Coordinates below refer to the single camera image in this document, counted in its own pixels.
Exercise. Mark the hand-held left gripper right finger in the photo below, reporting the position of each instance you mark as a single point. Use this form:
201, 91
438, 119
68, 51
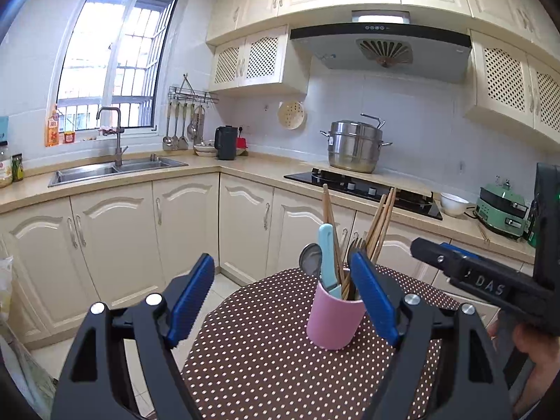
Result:
372, 297

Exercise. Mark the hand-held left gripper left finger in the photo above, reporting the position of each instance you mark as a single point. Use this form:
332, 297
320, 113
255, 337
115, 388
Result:
192, 297

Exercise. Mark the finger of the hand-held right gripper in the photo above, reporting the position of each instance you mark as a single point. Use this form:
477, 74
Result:
459, 250
428, 249

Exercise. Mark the pink utensil holder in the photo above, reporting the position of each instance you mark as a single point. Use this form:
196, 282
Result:
332, 323

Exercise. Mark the metal spoon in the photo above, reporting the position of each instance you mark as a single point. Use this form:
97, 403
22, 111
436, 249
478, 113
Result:
310, 260

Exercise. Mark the pile of wooden chopsticks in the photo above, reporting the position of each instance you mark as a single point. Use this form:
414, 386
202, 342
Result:
327, 208

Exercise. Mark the person's right hand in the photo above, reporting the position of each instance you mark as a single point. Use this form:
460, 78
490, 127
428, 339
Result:
542, 358

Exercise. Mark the white bowl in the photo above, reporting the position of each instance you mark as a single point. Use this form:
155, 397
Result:
454, 204

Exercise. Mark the green electric cooker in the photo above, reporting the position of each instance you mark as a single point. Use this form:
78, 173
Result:
498, 223

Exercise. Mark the brown polka dot tablecloth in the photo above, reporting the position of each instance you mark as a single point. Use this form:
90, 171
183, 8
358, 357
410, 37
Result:
262, 358

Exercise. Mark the cream lower cabinets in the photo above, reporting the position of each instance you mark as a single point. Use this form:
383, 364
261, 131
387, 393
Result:
109, 236

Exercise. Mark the cream cabinets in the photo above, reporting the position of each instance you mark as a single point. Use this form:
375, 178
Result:
262, 0
109, 236

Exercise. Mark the stainless steel steamer pot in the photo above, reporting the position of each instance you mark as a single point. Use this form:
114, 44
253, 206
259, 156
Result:
354, 153

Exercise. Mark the black glass cooktop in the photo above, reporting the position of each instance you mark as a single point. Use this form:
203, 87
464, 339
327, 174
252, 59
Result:
306, 178

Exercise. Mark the beige stone countertop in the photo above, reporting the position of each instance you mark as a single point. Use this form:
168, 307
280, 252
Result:
262, 168

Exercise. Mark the white dishes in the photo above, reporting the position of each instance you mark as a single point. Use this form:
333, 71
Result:
204, 151

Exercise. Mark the metal cooking utensil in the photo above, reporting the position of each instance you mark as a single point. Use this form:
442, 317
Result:
168, 142
175, 140
192, 129
183, 142

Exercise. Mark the black electric kettle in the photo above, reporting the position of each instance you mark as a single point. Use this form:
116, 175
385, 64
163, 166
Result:
226, 144

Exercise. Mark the small red container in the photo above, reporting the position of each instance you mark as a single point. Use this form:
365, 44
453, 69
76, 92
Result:
242, 144

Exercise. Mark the stainless steel sink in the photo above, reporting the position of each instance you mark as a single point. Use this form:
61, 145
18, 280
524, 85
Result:
78, 175

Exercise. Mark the grey kitchen faucet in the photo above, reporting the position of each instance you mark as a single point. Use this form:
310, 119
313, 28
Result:
118, 140

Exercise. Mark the pale plastic bag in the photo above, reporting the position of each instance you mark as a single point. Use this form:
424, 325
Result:
5, 288

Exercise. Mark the round cream perforated tray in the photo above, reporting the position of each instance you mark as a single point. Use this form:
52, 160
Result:
292, 115

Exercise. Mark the small red jar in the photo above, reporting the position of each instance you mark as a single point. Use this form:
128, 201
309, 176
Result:
69, 137

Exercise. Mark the small green jar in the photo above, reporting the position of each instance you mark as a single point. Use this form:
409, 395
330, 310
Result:
17, 168

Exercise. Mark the orange liquid bottle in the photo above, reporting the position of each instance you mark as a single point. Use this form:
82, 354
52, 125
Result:
52, 129

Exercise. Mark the grey range hood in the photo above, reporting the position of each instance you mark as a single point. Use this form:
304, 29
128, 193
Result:
332, 48

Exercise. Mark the glass jar beige contents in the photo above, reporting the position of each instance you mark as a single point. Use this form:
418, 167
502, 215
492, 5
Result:
5, 170

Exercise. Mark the barred kitchen window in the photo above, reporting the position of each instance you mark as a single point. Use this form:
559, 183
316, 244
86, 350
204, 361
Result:
87, 52

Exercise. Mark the cream upper cabinets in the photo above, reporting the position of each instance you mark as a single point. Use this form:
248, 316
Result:
262, 0

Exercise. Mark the metal wall utensil rack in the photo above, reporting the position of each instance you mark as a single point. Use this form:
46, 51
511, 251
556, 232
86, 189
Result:
192, 95

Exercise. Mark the light blue wall holder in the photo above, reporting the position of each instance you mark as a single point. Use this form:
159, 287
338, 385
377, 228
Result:
3, 127

